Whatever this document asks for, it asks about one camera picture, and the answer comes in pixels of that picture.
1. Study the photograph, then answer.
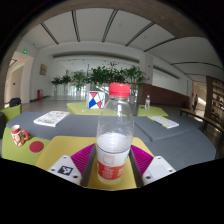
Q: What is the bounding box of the black bag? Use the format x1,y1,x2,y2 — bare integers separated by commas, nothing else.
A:
8,97,22,108

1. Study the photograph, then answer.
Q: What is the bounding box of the person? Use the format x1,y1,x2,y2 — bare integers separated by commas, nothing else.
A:
192,94,199,112

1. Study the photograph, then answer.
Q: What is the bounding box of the red blue white cube box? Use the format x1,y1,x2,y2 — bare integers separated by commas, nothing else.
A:
85,90,106,110

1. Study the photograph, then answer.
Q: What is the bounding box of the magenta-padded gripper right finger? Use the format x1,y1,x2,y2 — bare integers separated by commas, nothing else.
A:
129,144,177,188

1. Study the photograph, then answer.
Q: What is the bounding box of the framed wall picture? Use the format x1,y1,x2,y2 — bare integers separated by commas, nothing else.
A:
39,63,48,76

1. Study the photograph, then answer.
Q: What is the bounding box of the row of potted green plants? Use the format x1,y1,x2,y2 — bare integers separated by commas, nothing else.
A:
50,62,148,93

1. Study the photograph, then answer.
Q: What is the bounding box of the clear red-capped water bottle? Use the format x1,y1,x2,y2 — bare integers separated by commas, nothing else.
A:
95,82,135,185

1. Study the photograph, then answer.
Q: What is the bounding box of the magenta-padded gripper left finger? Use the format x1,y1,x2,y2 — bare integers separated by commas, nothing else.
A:
47,143,98,188

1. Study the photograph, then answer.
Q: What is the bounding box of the wooden shelf unit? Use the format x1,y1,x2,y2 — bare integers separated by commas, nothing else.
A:
205,76,224,128

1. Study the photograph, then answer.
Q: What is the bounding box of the small clear water bottle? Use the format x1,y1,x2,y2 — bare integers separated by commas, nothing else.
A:
144,94,151,111

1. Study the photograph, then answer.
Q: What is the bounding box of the red and white mug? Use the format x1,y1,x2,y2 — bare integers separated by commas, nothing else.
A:
10,124,30,147

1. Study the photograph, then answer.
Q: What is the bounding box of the flat round red coaster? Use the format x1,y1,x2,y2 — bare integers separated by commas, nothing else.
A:
29,140,45,153

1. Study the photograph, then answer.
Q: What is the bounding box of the open white magazine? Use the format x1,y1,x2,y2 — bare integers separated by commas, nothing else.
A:
33,110,71,128

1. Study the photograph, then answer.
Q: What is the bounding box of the green armchair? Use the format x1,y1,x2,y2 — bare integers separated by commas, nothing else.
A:
0,103,23,123

